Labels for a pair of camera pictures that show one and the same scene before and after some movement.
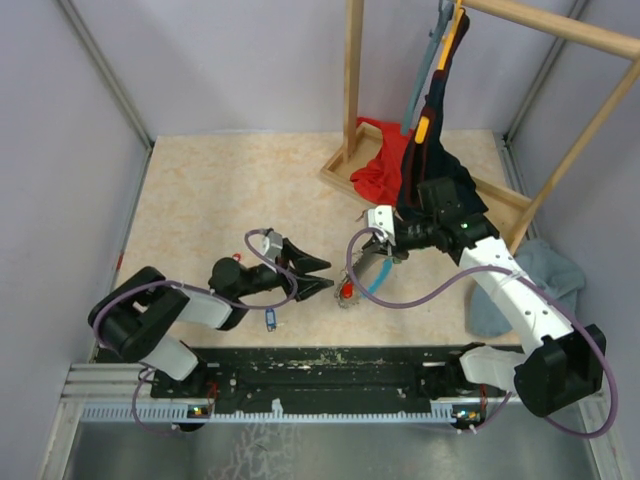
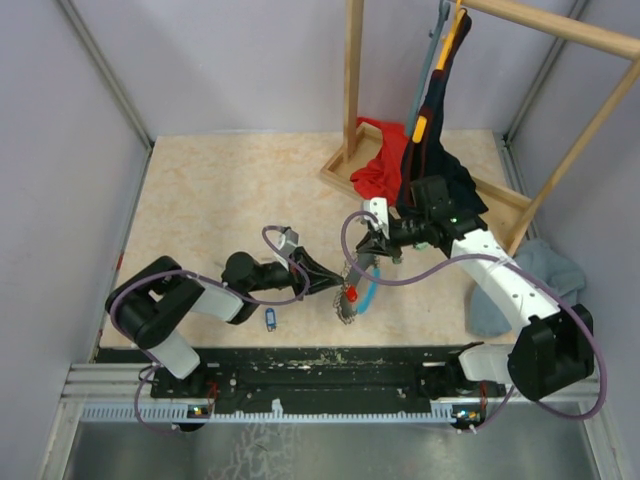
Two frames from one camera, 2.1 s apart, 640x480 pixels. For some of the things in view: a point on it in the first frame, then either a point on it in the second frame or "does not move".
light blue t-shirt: (535, 262) does not move
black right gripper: (376, 246) does not move
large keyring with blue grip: (382, 276) → (356, 293)
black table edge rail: (325, 378) does not move
